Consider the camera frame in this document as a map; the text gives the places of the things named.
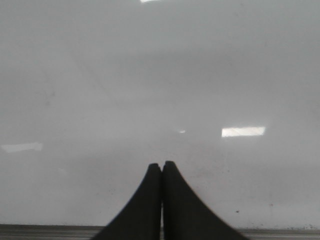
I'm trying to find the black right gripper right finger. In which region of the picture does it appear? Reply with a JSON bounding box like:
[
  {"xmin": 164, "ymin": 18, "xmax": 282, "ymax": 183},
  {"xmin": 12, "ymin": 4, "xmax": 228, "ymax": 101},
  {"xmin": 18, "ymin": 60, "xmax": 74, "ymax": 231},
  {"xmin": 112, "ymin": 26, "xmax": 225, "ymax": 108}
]
[{"xmin": 162, "ymin": 161, "xmax": 247, "ymax": 240}]

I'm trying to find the grey aluminium whiteboard frame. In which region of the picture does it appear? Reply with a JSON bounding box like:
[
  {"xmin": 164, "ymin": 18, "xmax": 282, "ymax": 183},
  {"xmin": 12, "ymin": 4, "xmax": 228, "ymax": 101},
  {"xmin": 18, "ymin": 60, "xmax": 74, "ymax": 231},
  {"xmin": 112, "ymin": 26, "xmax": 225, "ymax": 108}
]
[{"xmin": 0, "ymin": 224, "xmax": 320, "ymax": 240}]

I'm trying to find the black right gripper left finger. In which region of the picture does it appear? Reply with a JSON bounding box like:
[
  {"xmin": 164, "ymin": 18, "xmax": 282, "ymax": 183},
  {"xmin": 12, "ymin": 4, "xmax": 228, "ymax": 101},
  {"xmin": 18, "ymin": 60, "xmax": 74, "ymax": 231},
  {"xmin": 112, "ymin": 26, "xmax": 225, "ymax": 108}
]
[{"xmin": 92, "ymin": 163, "xmax": 162, "ymax": 240}]

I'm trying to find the white whiteboard surface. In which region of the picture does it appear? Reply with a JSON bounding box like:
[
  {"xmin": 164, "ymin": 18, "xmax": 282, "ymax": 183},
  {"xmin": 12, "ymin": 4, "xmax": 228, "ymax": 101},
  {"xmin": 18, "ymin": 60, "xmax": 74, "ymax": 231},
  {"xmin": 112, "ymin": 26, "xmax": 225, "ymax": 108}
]
[{"xmin": 0, "ymin": 0, "xmax": 320, "ymax": 229}]

